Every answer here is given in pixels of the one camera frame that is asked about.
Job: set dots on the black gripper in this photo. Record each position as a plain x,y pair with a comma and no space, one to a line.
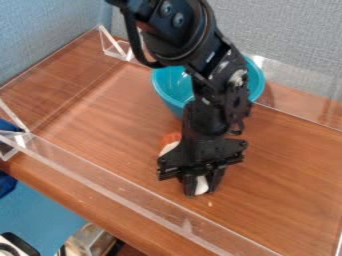
200,157

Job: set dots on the white brown-capped toy mushroom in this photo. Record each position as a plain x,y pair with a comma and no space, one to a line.
170,142

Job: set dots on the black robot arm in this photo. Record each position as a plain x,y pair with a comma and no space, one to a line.
174,33

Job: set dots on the blue bowl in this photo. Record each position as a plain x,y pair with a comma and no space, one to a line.
172,85

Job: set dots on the clear acrylic back barrier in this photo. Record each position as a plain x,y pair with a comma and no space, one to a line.
301,93

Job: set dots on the clear acrylic barrier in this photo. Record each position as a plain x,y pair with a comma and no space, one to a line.
152,223
301,93

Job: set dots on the clear acrylic front barrier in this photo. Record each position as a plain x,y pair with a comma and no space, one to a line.
152,223

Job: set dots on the black white object bottom-left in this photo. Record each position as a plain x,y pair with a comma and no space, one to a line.
13,246

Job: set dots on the metal frame under table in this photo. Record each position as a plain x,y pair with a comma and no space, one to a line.
89,241

